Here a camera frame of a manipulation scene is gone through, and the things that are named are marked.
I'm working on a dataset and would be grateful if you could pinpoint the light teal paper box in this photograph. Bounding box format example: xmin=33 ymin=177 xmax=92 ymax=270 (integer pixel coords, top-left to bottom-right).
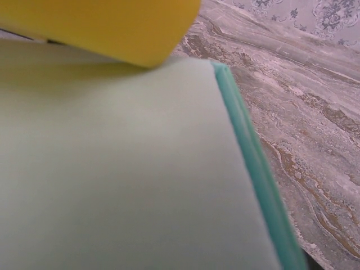
xmin=0 ymin=38 xmax=308 ymax=270

